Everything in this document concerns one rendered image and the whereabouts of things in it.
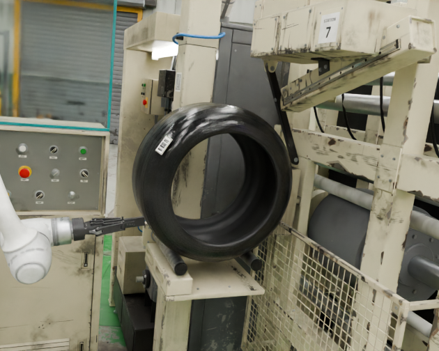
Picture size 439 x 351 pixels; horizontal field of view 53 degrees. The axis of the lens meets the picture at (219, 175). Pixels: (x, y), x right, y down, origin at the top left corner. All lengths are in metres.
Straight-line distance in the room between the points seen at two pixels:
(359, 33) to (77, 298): 1.60
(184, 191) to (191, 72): 0.48
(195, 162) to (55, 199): 0.65
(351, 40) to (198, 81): 0.68
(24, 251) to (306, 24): 1.07
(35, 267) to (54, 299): 0.87
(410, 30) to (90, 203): 1.45
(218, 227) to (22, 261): 0.80
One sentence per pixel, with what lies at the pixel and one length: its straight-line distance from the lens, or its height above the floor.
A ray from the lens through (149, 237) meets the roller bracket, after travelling 1.80.
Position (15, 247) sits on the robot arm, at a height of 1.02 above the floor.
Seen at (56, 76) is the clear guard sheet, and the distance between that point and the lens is 1.96.
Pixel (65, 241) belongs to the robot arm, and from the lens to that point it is 1.50.
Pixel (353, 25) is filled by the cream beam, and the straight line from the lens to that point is 1.33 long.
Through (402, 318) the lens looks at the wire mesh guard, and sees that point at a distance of 1.31.
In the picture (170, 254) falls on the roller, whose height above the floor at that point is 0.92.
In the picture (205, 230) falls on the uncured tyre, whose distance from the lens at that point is 1.79.
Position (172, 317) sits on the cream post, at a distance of 2.01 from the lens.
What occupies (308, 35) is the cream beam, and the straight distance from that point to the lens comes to 1.45.
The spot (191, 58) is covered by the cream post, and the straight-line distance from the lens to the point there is 1.76.
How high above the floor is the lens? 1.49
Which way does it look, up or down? 11 degrees down
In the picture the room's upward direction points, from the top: 6 degrees clockwise
